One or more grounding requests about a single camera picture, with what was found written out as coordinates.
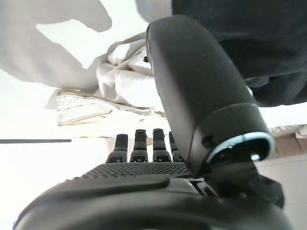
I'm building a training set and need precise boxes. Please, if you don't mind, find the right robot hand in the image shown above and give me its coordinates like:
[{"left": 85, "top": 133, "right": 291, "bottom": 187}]
[{"left": 13, "top": 15, "right": 295, "bottom": 230}]

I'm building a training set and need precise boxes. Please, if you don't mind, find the beige garment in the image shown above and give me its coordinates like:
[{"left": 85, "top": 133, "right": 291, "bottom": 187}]
[{"left": 45, "top": 32, "right": 168, "bottom": 127}]

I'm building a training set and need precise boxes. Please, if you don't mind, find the black garment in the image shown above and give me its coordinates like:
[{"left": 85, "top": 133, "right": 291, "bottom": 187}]
[{"left": 136, "top": 0, "right": 307, "bottom": 107}]

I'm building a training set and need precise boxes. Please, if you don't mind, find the bed with beige bedspread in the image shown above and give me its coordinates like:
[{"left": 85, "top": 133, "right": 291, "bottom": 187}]
[{"left": 0, "top": 0, "right": 113, "bottom": 89}]

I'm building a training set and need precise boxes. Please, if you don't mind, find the brown padded headboard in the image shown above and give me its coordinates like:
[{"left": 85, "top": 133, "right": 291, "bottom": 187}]
[{"left": 275, "top": 138, "right": 307, "bottom": 159}]

